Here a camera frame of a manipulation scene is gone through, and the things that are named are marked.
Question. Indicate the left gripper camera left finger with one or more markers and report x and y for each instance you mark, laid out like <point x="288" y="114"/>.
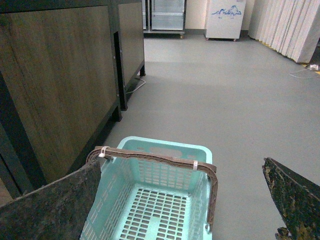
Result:
<point x="57" y="211"/>

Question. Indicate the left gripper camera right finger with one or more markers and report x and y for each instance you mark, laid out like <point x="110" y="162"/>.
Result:
<point x="297" y="200"/>

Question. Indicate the teal plastic shopping basket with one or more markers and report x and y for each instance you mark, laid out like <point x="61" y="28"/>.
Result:
<point x="138" y="199"/>

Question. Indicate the brown basket handle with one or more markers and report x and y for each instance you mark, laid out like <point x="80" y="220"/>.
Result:
<point x="209" y="169"/>

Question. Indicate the wooden display cabinet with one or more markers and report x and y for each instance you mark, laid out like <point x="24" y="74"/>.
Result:
<point x="65" y="68"/>

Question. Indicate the white pleated curtain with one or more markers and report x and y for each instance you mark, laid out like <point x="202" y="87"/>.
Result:
<point x="290" y="27"/>

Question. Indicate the white chest freezer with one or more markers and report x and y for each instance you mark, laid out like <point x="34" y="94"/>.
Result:
<point x="224" y="19"/>

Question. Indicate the glass door refrigerator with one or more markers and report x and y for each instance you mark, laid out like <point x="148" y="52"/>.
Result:
<point x="164" y="17"/>

